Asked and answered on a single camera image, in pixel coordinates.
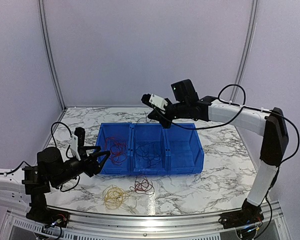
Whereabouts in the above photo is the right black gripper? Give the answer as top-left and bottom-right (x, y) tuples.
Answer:
(147, 98), (188, 129)

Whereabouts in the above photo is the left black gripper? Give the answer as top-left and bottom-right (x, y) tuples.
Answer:
(52, 146), (110, 189)

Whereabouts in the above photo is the yellow cable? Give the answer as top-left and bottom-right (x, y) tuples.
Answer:
(102, 184), (138, 211)

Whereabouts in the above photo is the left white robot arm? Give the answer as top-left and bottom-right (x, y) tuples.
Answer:
(0, 146), (111, 223)

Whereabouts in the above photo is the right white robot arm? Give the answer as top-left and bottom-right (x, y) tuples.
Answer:
(141, 79), (288, 224)

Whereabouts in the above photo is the middle blue storage bin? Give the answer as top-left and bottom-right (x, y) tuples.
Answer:
(130, 123), (168, 176)

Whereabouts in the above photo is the blue storage bin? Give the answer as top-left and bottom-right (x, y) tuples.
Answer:
(96, 122), (132, 176)
(130, 123), (168, 176)
(165, 123), (204, 175)

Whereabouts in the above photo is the left blue storage bin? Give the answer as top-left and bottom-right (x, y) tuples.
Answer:
(96, 122), (132, 176)

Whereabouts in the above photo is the right blue storage bin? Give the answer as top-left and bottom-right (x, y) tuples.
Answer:
(165, 123), (204, 175)

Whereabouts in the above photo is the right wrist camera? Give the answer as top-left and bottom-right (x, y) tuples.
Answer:
(141, 93), (170, 111)

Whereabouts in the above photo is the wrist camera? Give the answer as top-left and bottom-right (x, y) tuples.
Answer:
(141, 93), (170, 111)
(70, 127), (85, 161)

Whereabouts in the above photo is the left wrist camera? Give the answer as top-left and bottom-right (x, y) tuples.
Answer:
(70, 127), (85, 161)

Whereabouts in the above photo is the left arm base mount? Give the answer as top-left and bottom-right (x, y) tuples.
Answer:
(26, 193), (70, 228)

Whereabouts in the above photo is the right aluminium frame post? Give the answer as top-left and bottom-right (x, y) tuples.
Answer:
(226, 0), (258, 112)

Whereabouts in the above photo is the aluminium frame post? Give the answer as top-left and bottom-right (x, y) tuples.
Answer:
(37, 0), (67, 111)
(226, 0), (258, 112)

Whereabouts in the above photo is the aluminium front rail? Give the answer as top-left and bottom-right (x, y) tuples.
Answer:
(4, 206), (290, 240)

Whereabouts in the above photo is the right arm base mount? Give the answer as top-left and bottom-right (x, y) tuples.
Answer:
(218, 199), (264, 229)

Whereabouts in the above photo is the left aluminium frame post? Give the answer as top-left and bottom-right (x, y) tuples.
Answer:
(37, 0), (67, 111)

